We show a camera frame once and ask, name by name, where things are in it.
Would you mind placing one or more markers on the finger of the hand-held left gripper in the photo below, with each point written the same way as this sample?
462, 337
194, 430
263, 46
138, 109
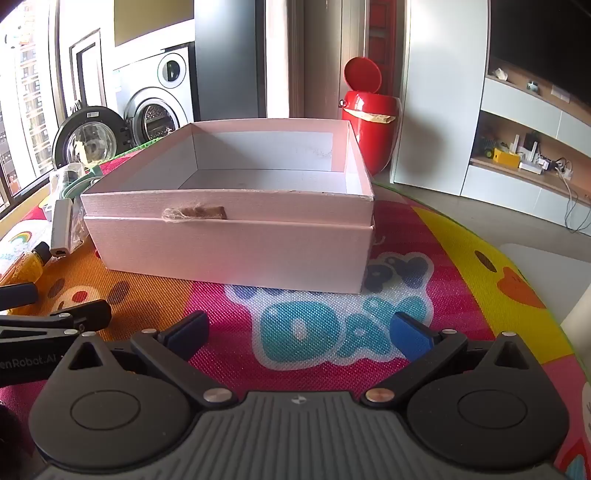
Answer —
87, 314
18, 295

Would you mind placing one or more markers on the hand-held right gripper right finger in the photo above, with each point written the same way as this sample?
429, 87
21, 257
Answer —
411, 334

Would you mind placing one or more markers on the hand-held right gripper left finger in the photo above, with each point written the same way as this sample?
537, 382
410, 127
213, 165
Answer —
189, 330

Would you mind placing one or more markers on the yellow bottle with black cap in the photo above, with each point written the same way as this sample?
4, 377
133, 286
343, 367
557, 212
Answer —
23, 267

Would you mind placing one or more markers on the pink cardboard box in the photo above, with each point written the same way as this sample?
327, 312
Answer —
231, 249

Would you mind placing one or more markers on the white power bank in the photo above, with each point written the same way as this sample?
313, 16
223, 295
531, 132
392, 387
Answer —
61, 226

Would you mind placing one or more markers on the colourful cartoon play mat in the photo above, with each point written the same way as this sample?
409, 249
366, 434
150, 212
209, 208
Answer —
323, 323

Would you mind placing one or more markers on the clear plastic cup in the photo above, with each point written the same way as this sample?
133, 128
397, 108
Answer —
67, 177

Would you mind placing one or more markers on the black round washing machine door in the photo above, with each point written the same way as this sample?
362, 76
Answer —
87, 141

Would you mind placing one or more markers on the red trash bin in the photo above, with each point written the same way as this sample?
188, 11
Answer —
369, 138

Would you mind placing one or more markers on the green toy tractor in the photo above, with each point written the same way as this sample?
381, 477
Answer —
487, 146

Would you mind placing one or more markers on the white router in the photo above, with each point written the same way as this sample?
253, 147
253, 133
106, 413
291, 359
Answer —
531, 161

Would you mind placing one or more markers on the white tall cabinet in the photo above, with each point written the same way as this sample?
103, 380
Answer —
438, 115

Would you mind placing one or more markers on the silver washing machine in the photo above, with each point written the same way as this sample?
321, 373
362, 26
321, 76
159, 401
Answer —
154, 92

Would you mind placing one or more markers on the white wooden shelf unit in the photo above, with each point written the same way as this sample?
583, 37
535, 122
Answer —
508, 110

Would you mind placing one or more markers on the tall grey panel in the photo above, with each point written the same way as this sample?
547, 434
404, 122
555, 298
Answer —
231, 55

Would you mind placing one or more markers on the black television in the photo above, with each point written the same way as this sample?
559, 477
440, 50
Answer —
545, 41

